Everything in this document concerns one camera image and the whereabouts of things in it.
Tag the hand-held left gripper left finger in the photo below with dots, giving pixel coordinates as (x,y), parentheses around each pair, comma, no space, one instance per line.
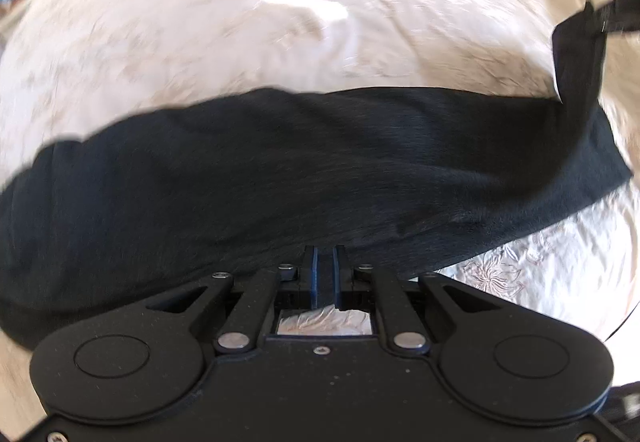
(311,277)

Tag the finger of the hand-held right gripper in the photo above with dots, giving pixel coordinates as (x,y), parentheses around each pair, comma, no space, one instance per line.
(623,15)

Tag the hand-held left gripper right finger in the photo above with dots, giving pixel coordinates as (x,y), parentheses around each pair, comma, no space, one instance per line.
(339,277)

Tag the black pants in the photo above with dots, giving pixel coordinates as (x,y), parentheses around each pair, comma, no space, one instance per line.
(280,172)

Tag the white embroidered bedspread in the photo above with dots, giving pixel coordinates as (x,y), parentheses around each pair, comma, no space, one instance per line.
(200,47)

